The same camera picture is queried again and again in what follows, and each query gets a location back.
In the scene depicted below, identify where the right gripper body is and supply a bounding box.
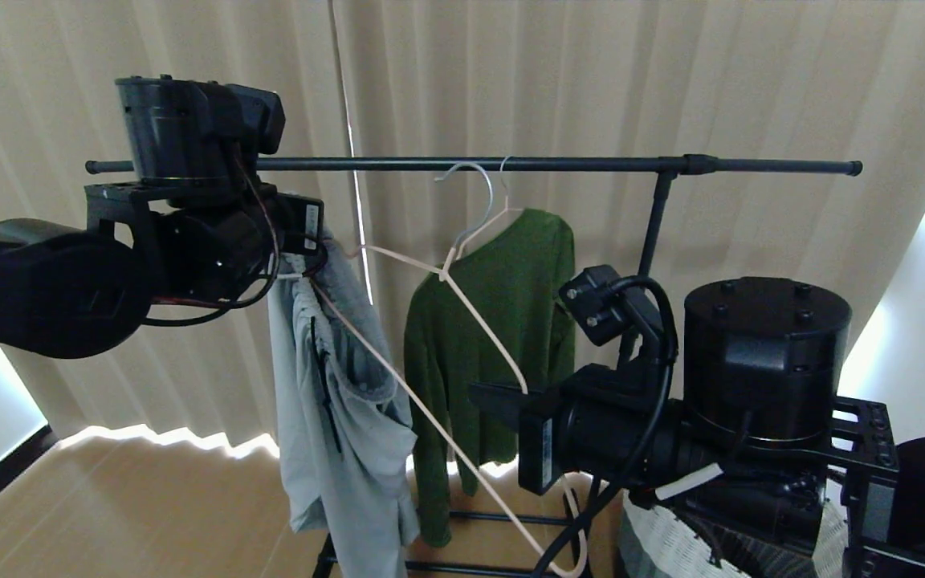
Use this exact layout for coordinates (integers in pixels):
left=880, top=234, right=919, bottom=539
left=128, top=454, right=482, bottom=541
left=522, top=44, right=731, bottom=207
left=519, top=361, right=825, bottom=539

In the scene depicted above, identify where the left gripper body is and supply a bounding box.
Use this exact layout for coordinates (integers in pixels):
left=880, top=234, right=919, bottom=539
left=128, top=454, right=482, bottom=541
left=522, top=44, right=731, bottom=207
left=153, top=193, right=325, bottom=302

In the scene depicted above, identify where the pink clothes hanger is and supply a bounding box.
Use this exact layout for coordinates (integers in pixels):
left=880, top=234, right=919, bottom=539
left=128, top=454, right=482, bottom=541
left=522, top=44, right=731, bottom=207
left=310, top=162, right=592, bottom=578
left=454, top=157, right=525, bottom=259

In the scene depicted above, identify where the green long-sleeved shirt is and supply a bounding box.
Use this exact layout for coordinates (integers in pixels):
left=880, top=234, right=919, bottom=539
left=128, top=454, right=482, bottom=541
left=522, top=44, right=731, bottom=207
left=404, top=209, right=576, bottom=548

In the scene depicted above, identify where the pale grey garment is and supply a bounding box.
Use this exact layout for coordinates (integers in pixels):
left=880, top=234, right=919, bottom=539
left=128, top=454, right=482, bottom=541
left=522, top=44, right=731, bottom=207
left=267, top=233, right=422, bottom=578

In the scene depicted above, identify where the white laundry basket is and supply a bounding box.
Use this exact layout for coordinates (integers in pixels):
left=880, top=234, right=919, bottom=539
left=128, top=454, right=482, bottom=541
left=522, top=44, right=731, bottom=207
left=619, top=490, right=849, bottom=578

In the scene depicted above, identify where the black clothes rack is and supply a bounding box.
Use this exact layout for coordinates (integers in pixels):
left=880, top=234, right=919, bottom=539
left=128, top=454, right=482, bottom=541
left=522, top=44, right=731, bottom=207
left=85, top=153, right=863, bottom=578

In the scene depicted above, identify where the beige curtain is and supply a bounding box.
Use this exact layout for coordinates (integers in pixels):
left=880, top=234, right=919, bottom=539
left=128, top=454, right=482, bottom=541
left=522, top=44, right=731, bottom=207
left=0, top=0, right=925, bottom=474

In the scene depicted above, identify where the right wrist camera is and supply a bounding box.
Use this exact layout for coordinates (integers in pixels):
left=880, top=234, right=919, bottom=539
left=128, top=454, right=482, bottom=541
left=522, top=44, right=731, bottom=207
left=559, top=265, right=664, bottom=348

